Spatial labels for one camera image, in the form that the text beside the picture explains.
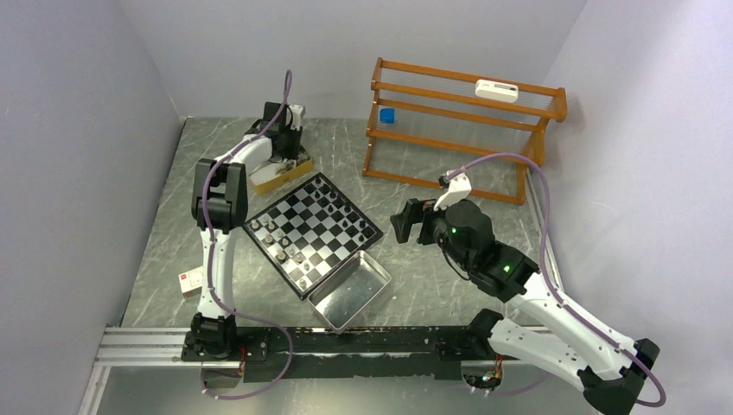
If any small white card box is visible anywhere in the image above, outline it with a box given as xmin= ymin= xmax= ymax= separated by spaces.
xmin=178 ymin=266 xmax=205 ymax=298

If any orange wooden rack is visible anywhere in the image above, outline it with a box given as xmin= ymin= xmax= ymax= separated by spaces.
xmin=361 ymin=58 xmax=568 ymax=205

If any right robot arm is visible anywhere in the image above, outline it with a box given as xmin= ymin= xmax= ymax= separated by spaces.
xmin=390 ymin=199 xmax=660 ymax=414

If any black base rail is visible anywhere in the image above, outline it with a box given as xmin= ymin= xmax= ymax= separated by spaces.
xmin=180 ymin=326 xmax=495 ymax=383

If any blue cube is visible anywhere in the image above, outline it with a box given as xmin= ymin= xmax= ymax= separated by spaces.
xmin=378 ymin=107 xmax=396 ymax=125

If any silver metal tin lid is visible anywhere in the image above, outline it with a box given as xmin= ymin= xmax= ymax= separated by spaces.
xmin=307 ymin=250 xmax=392 ymax=335

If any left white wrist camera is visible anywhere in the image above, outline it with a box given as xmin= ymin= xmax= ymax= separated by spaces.
xmin=288 ymin=104 xmax=305 ymax=131

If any black white chessboard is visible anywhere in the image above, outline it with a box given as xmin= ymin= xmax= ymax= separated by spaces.
xmin=245 ymin=173 xmax=384 ymax=300

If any gold tin of white pieces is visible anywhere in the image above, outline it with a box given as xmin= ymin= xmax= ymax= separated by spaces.
xmin=249 ymin=145 xmax=314 ymax=195

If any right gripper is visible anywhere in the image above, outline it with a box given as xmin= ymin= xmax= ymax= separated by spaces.
xmin=390 ymin=193 xmax=472 ymax=271

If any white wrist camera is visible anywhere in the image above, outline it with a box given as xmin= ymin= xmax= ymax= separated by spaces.
xmin=288 ymin=104 xmax=305 ymax=131
xmin=433 ymin=170 xmax=472 ymax=211

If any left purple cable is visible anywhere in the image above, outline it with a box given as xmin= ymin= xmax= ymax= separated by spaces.
xmin=196 ymin=69 xmax=294 ymax=401

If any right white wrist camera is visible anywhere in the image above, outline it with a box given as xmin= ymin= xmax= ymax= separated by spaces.
xmin=433 ymin=170 xmax=472 ymax=211

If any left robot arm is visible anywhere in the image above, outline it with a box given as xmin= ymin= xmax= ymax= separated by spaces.
xmin=186 ymin=102 xmax=305 ymax=360

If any white rectangular device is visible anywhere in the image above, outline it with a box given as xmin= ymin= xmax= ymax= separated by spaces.
xmin=475 ymin=80 xmax=519 ymax=104

